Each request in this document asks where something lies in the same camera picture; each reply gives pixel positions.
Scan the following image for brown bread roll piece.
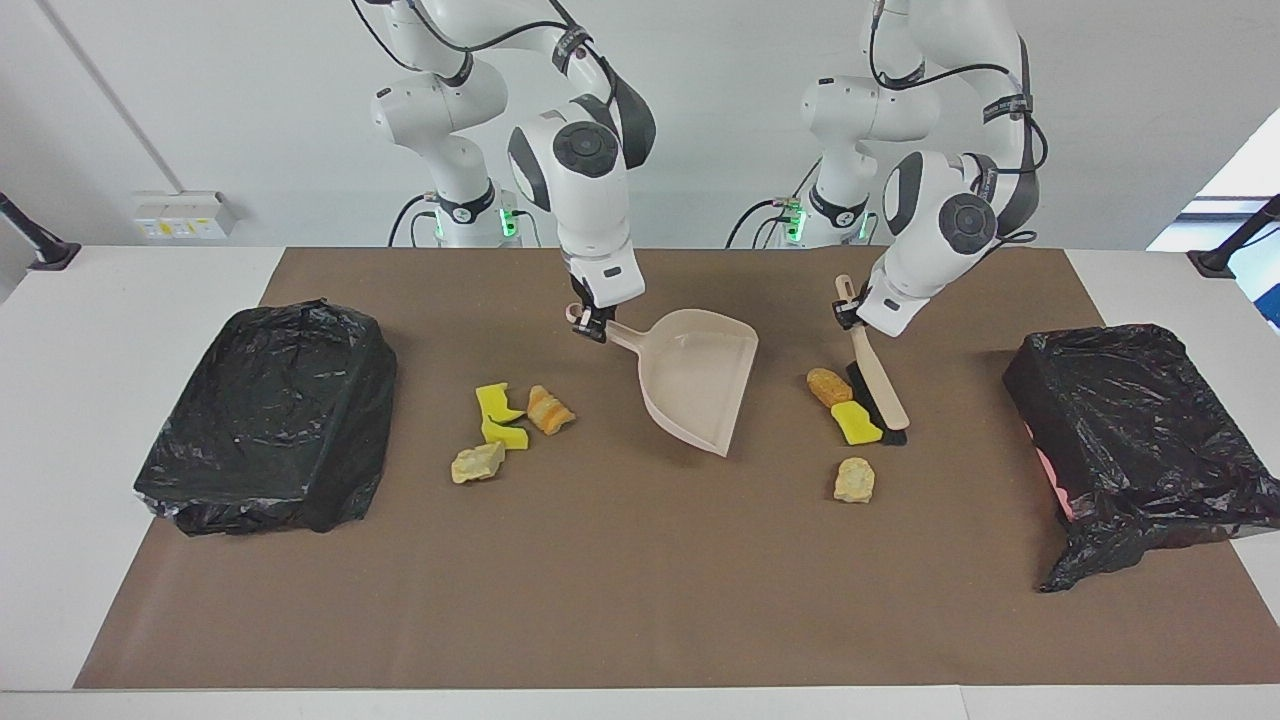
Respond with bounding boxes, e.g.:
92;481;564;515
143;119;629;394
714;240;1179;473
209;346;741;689
806;367;854;409

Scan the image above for beige hand brush black bristles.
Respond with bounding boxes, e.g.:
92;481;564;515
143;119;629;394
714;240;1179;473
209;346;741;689
834;274;912;447

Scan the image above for orange striped croissant piece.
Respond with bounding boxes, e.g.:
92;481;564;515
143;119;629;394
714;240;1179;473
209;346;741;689
527;385;577;437

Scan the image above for yellow sponge wedge piece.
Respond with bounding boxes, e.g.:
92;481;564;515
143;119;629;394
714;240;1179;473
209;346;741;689
830;400;885;446

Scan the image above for beige plastic dustpan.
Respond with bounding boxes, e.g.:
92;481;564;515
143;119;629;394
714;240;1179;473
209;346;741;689
566;303;760;459

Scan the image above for curved yellow sponge piece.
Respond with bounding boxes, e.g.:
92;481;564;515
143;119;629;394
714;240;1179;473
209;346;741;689
475;383;526;425

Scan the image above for orange striped bread piece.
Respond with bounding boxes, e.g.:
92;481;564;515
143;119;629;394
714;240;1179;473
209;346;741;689
833;457;876;504

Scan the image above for pale paper piece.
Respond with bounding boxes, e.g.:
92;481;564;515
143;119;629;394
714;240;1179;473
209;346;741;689
450;441;507;485

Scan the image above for black bag lined pink bin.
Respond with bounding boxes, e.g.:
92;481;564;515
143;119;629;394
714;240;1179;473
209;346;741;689
1003;322;1280;594

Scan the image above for brown paper table mat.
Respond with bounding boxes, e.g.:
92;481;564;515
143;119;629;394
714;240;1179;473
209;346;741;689
73;247;1280;690

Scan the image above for bright window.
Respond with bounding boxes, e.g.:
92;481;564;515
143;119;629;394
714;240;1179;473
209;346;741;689
1146;105;1280;331

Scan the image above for black base power cable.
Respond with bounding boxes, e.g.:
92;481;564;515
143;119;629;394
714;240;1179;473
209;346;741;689
727;155;823;248
388;193;441;248

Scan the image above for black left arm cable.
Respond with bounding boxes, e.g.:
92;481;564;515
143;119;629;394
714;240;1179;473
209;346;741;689
868;0;1049;246

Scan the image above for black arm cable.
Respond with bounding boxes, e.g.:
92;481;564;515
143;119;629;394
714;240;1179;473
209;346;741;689
868;0;1049;246
350;0;631;116

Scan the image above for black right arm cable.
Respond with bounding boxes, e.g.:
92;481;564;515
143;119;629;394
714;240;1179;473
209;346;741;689
350;0;631;116

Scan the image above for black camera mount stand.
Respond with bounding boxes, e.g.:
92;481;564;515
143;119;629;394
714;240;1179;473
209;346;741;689
1187;195;1280;279
0;192;82;272

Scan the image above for white wall socket box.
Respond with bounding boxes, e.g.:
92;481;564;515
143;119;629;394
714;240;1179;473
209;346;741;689
131;191;238;241

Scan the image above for white wall cable conduit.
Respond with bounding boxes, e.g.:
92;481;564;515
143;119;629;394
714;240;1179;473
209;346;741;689
38;0;191;196

